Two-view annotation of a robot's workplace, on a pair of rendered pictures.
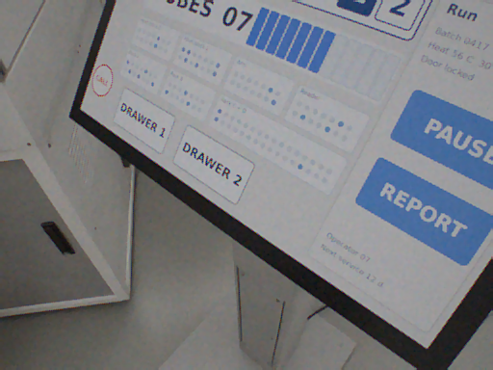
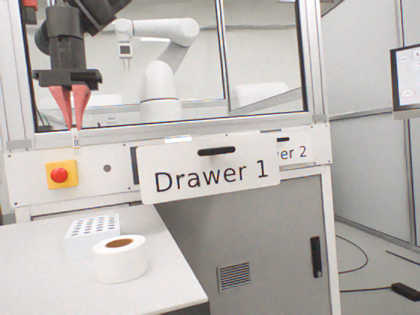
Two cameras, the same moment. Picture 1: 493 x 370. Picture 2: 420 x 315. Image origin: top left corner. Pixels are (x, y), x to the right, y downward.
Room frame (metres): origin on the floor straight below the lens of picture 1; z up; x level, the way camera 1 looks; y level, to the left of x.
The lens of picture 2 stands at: (-0.52, 0.97, 0.93)
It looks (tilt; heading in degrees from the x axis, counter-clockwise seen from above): 3 degrees down; 354
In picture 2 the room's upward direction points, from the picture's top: 6 degrees counter-clockwise
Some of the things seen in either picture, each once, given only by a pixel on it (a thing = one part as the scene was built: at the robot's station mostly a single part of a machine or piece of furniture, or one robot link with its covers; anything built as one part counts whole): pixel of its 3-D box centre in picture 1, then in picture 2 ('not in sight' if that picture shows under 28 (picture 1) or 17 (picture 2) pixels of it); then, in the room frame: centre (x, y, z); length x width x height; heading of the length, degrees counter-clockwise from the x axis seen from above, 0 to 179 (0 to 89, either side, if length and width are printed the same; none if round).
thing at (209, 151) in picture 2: not in sight; (214, 151); (0.05, 0.89, 0.91); 0.07 x 0.04 x 0.01; 100
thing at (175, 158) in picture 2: not in sight; (212, 166); (0.07, 0.90, 0.87); 0.29 x 0.02 x 0.11; 100
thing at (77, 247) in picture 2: not in sight; (95, 234); (0.02, 1.13, 0.78); 0.12 x 0.08 x 0.04; 11
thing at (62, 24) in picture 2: not in sight; (64, 27); (0.03, 1.14, 1.15); 0.07 x 0.06 x 0.07; 35
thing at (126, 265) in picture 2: not in sight; (121, 257); (-0.11, 1.06, 0.78); 0.07 x 0.07 x 0.04
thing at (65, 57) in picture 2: not in sight; (68, 62); (0.02, 1.14, 1.08); 0.10 x 0.07 x 0.07; 97
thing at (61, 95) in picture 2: not in sight; (76, 103); (0.02, 1.13, 1.01); 0.07 x 0.07 x 0.09; 7
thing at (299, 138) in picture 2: not in sight; (273, 149); (0.44, 0.65, 0.87); 0.29 x 0.02 x 0.11; 100
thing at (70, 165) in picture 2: not in sight; (61, 174); (0.31, 1.28, 0.88); 0.07 x 0.05 x 0.07; 100
